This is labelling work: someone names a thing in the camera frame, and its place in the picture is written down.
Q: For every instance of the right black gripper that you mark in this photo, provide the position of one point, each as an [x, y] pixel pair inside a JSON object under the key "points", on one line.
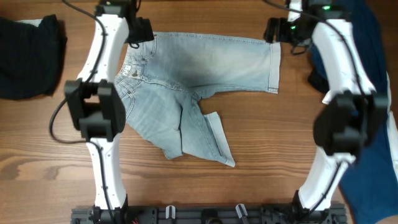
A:
{"points": [[282, 24]]}

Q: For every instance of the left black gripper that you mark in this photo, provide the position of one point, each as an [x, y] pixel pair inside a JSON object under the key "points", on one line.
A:
{"points": [[145, 32]]}

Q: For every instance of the light blue denim shorts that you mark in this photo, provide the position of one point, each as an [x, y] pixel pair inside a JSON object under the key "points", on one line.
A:
{"points": [[162, 81]]}

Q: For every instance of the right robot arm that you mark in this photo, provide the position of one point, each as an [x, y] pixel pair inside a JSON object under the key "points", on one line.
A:
{"points": [[354, 110]]}

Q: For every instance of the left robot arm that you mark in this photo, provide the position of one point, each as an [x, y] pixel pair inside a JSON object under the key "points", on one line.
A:
{"points": [[97, 110]]}

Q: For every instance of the white cloth under black garment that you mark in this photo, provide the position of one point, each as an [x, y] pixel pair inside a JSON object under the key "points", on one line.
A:
{"points": [[34, 22]]}

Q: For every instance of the black folded garment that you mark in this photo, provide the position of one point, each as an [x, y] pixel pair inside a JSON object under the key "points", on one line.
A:
{"points": [[32, 58]]}

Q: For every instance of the white garment at right edge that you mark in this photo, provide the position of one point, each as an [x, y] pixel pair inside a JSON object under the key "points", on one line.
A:
{"points": [[392, 129]]}

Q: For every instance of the dark blue garment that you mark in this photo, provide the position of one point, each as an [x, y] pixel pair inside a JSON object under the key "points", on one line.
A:
{"points": [[370, 187]]}

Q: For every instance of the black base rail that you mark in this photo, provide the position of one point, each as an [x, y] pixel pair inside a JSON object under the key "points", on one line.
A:
{"points": [[266, 214]]}

